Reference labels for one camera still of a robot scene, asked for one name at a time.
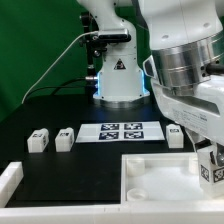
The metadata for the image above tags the silver camera on base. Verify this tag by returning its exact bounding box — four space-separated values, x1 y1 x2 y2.
97 29 131 43

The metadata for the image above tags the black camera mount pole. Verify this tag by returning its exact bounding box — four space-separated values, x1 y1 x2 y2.
79 11 106 82

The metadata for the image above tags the white marker sheet with tags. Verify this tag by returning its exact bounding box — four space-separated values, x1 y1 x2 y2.
76 121 164 143

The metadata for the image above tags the black cable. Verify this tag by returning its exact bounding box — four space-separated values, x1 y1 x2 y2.
25 77 99 101

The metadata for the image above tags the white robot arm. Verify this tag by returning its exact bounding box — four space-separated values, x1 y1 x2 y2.
77 0 224 166

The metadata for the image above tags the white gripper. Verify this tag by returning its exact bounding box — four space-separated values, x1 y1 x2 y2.
143 56 224 167

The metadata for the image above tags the white U-shaped obstacle fence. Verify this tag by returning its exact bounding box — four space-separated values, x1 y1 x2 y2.
0 162 224 224

